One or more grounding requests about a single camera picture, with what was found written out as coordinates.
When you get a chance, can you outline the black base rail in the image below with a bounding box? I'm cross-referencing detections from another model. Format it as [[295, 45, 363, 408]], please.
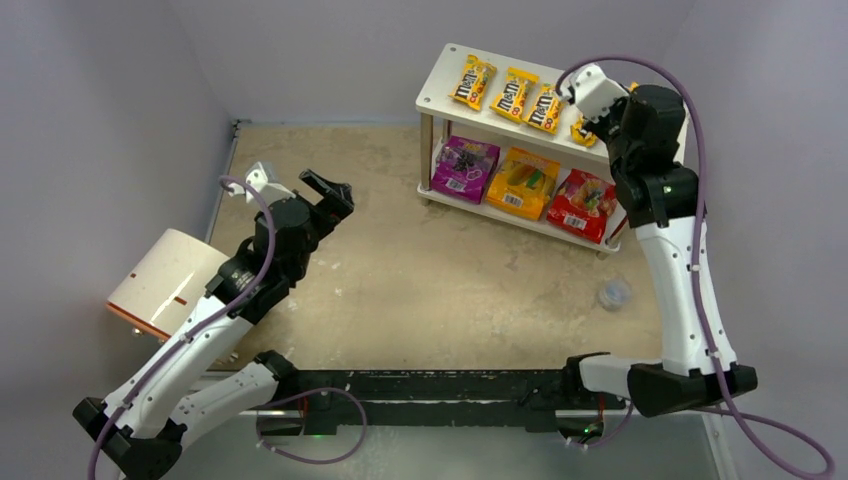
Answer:
[[275, 369, 625, 435]]

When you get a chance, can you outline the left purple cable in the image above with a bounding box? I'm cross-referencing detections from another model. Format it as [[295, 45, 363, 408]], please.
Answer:
[[87, 174, 278, 480]]

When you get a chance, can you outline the white two-tier shelf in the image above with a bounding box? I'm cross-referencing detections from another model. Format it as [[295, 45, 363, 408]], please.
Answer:
[[414, 43, 692, 254]]

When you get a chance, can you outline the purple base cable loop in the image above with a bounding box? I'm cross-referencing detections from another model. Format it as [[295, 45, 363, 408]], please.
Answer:
[[254, 382, 370, 464]]

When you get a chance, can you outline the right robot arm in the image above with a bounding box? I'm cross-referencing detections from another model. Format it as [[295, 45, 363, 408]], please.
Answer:
[[566, 80, 758, 417]]

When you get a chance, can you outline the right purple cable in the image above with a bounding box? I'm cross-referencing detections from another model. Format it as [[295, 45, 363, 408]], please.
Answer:
[[555, 55, 837, 480]]

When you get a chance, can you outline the red candy bag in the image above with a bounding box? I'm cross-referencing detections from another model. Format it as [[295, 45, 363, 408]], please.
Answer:
[[546, 169, 618, 244]]

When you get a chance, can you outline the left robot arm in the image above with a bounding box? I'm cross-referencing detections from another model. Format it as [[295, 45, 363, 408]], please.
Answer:
[[73, 164, 355, 479]]

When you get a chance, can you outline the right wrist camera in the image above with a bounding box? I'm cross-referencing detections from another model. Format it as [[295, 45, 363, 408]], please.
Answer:
[[568, 63, 629, 121]]

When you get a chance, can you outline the orange candy bag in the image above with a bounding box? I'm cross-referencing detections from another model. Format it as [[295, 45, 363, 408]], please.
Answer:
[[485, 147, 561, 221]]

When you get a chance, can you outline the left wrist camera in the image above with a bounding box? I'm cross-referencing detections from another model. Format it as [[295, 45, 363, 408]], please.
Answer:
[[245, 161, 296, 206]]

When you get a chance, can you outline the purple candy bag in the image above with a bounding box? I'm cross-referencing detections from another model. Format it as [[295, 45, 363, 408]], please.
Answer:
[[430, 136, 500, 205]]

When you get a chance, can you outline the small clear round cap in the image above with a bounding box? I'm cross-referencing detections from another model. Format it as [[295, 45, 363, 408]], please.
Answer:
[[596, 278, 632, 312]]

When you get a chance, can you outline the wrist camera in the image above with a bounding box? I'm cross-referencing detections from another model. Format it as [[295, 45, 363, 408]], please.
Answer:
[[245, 161, 296, 206], [568, 63, 629, 121]]

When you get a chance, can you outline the white cylinder roll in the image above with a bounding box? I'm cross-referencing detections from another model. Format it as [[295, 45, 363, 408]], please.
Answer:
[[106, 229, 228, 341]]

